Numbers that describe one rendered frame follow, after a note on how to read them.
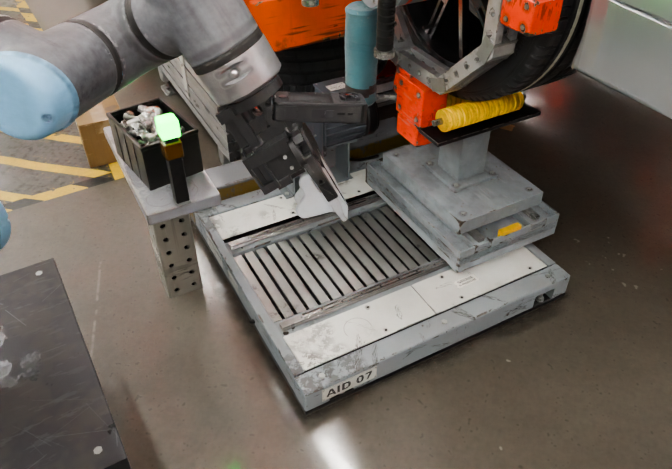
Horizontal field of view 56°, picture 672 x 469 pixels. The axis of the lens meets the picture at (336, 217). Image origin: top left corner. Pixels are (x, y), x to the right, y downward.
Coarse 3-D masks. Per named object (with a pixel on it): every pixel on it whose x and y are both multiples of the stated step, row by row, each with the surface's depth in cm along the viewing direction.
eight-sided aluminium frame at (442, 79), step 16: (496, 0) 125; (400, 16) 166; (496, 16) 127; (400, 32) 167; (496, 32) 128; (512, 32) 130; (400, 48) 164; (416, 48) 164; (480, 48) 134; (496, 48) 131; (512, 48) 133; (400, 64) 164; (416, 64) 157; (432, 64) 159; (464, 64) 140; (480, 64) 136; (496, 64) 140; (432, 80) 153; (448, 80) 148; (464, 80) 145
